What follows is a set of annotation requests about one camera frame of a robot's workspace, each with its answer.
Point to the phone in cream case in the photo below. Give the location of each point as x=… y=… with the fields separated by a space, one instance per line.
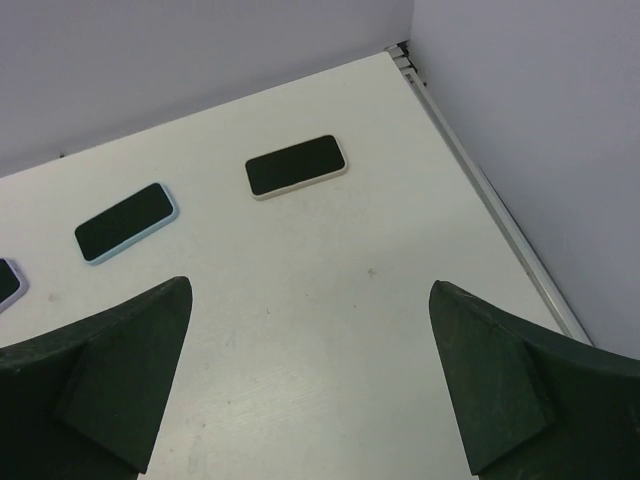
x=295 y=167

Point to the aluminium table edge rail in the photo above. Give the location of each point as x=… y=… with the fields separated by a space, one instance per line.
x=534 y=268

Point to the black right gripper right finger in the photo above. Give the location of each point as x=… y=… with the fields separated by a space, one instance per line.
x=531 y=403

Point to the lilac phone case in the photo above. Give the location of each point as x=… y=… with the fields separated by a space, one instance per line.
x=13 y=283

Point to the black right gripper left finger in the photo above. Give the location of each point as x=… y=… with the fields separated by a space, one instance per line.
x=86 y=401

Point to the phone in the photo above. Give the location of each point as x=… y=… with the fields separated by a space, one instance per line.
x=125 y=223
x=295 y=167

